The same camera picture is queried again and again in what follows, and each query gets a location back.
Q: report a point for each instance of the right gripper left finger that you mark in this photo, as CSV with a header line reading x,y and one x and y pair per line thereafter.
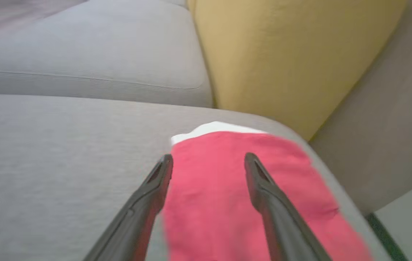
x,y
137,224

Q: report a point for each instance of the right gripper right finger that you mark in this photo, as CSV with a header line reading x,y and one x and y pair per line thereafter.
x,y
285,224

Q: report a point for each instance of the red and white jersey shirt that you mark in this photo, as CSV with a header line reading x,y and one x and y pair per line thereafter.
x,y
209,199

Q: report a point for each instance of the large grey sofa seat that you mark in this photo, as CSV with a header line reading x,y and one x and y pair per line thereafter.
x,y
64,163

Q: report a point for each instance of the yellow sofa cushion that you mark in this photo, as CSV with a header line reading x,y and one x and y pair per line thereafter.
x,y
292,54

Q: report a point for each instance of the grey sofa seat cushion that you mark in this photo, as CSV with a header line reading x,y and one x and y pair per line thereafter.
x,y
82,43

